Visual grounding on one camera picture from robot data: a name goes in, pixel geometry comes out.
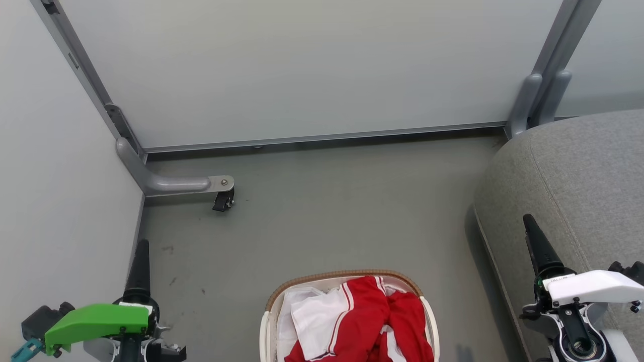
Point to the grey partition bottom rail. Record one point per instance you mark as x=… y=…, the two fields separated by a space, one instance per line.
x=322 y=138

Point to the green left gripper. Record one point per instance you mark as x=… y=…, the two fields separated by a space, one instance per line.
x=95 y=322

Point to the grey fabric sofa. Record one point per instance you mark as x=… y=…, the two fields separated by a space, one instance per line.
x=578 y=191

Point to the white laundry basket brown rim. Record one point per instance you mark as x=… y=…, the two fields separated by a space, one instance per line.
x=266 y=332

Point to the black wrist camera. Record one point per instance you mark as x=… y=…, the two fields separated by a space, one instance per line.
x=43 y=318
x=629 y=271

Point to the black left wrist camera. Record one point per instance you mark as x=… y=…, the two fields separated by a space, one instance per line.
x=43 y=318

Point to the grey double partition post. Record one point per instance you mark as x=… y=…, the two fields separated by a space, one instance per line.
x=543 y=75

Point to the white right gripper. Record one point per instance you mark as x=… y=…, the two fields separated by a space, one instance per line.
x=593 y=287

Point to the grey partition foot bar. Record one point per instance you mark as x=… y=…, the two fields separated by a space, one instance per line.
x=171 y=183

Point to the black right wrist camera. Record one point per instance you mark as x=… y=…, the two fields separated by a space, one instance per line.
x=629 y=271

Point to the red and white garment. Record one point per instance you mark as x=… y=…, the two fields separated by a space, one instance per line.
x=367 y=317

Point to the black caster wheel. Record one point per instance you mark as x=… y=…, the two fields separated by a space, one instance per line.
x=223 y=202

